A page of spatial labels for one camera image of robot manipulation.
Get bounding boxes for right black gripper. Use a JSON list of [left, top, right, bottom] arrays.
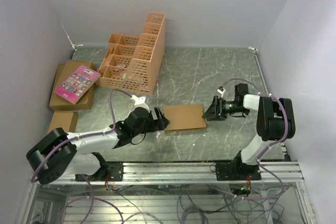
[[202, 95, 248, 121]]

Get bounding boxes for brown cardboard box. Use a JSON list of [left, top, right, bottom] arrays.
[[163, 104, 207, 132]]

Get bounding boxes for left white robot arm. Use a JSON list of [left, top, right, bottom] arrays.
[[26, 107, 170, 185]]

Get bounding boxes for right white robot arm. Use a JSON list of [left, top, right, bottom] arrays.
[[203, 83, 296, 181]]

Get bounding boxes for small closed cardboard box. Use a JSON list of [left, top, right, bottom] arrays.
[[48, 111, 79, 133]]

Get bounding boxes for large closed cardboard box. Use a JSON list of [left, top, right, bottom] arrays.
[[49, 60, 98, 111]]

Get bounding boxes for orange plastic organizer rack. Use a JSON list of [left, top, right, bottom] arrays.
[[97, 12, 165, 95]]

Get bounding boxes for pink book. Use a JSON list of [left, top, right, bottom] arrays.
[[54, 62, 101, 104]]

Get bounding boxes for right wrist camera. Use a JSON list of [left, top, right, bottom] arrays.
[[217, 86, 228, 100]]

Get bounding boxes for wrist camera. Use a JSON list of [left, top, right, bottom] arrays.
[[217, 86, 228, 100], [130, 95, 150, 111]]

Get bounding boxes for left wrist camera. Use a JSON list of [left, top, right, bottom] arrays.
[[130, 95, 150, 111]]

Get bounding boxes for tangled floor cables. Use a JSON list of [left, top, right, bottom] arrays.
[[60, 182, 289, 224]]

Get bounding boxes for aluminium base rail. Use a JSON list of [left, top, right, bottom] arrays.
[[28, 161, 305, 185]]

